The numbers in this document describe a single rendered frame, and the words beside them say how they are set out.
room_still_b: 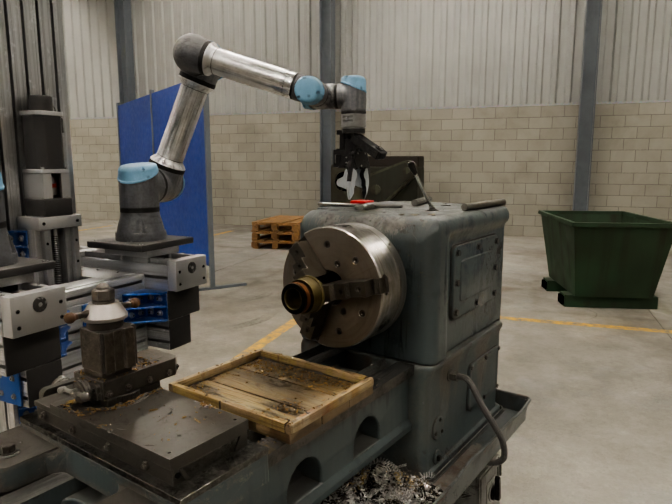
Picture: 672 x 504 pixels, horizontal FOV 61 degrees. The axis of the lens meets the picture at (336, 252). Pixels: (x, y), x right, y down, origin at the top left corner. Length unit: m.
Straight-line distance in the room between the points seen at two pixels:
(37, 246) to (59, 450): 0.71
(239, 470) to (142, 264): 0.94
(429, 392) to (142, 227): 0.96
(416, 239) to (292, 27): 11.26
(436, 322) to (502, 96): 10.02
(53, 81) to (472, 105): 10.05
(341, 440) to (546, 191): 10.15
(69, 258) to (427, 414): 1.08
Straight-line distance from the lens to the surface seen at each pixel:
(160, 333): 1.78
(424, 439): 1.63
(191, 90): 1.88
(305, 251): 1.44
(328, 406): 1.22
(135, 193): 1.79
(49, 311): 1.43
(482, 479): 1.94
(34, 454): 1.15
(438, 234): 1.47
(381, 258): 1.39
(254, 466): 1.00
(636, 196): 11.42
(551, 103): 11.31
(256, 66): 1.68
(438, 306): 1.51
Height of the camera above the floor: 1.40
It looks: 9 degrees down
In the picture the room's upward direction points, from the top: straight up
